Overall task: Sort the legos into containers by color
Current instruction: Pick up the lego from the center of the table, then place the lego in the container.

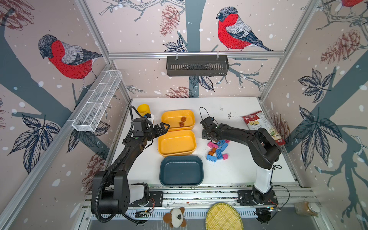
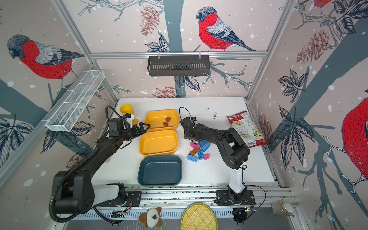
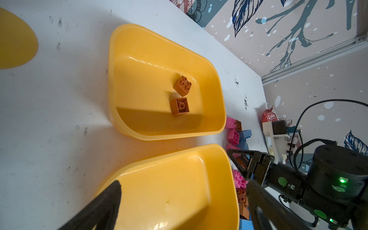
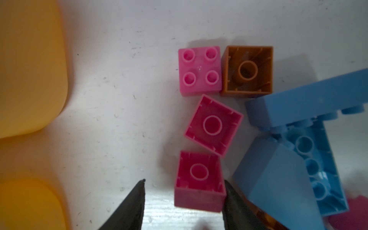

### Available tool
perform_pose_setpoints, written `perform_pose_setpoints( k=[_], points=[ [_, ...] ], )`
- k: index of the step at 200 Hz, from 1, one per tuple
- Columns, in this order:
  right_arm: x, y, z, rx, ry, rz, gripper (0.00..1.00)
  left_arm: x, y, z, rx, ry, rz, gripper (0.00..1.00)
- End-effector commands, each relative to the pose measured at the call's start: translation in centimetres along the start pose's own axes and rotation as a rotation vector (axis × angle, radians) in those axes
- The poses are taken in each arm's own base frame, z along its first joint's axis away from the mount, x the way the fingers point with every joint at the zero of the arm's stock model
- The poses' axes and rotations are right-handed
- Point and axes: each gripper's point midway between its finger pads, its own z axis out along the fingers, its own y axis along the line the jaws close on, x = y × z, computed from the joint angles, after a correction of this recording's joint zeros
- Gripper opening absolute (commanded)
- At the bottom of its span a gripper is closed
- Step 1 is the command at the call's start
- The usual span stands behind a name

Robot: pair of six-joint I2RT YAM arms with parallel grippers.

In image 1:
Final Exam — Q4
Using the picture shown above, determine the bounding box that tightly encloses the blue lego brick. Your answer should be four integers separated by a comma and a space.
216, 140, 227, 148
206, 154, 217, 163
216, 149, 223, 160

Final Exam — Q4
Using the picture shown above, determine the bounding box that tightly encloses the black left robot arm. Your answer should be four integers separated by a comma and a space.
91, 117, 170, 223

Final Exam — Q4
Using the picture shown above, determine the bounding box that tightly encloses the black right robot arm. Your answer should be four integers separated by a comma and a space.
200, 117, 281, 205

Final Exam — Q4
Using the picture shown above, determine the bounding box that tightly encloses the far yellow plastic bin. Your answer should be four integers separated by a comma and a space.
162, 110, 196, 132

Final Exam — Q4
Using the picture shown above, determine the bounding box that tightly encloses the yellow plastic bin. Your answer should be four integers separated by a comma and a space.
158, 130, 196, 157
162, 110, 196, 132

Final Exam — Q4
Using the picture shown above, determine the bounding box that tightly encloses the yellow plastic goblet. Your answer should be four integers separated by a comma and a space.
137, 104, 151, 117

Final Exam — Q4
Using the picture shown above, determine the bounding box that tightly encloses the near yellow plastic bin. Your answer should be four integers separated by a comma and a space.
158, 130, 196, 157

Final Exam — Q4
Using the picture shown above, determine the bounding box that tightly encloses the brown lego brick front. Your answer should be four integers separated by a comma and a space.
208, 150, 216, 156

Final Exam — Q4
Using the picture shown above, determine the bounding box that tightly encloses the blue lego brick front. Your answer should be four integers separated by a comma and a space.
206, 154, 217, 163

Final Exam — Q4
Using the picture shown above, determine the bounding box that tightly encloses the dark teal plastic bin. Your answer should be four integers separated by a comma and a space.
159, 155, 204, 186

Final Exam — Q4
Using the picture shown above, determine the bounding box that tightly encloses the snack chips bag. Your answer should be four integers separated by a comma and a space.
242, 111, 286, 146

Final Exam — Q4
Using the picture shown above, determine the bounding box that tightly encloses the woven bamboo tray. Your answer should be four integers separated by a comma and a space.
205, 203, 244, 230

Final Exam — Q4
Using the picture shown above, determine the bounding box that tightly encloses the plush dog toy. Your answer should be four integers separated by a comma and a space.
163, 207, 186, 228

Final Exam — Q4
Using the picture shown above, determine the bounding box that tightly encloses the amber glass jar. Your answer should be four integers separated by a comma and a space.
294, 201, 321, 216

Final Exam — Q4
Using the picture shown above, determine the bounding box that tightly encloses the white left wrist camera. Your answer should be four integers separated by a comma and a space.
144, 113, 154, 123

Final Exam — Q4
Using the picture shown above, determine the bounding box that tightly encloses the white wire mesh basket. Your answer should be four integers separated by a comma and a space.
72, 70, 122, 132

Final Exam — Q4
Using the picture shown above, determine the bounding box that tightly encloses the black wall basket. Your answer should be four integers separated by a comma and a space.
166, 55, 229, 77

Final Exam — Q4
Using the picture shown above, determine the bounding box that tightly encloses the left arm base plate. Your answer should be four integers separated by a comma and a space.
129, 191, 163, 208

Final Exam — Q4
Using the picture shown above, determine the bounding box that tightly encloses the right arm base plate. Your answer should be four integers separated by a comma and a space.
237, 189, 279, 206

